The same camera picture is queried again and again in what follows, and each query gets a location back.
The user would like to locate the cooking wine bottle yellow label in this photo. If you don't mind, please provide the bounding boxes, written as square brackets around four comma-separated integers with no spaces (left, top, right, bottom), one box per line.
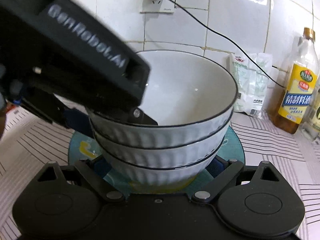
[268,28,319,134]

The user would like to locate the person left hand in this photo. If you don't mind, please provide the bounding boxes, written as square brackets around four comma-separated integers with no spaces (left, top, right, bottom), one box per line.
[0,94,7,139]

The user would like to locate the blue fried egg plate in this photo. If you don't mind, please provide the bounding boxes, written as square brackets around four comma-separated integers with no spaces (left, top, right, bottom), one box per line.
[68,127,245,196]

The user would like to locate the black power cable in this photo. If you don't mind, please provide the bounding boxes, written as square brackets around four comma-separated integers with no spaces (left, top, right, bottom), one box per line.
[159,0,287,90]

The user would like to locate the white vinegar bottle yellow cap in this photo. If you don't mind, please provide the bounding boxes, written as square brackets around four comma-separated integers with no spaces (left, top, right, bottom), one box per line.
[301,79,319,141]

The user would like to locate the striped white table mat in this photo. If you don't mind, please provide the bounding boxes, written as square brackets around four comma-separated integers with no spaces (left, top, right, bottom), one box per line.
[1,108,319,239]

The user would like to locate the white plastic salt bag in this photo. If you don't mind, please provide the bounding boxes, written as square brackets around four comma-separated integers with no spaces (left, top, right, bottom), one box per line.
[229,53,273,118]

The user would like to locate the white bowl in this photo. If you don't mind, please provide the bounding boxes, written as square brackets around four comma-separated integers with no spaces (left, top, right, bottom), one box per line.
[87,50,238,148]
[94,122,230,168]
[103,152,217,187]

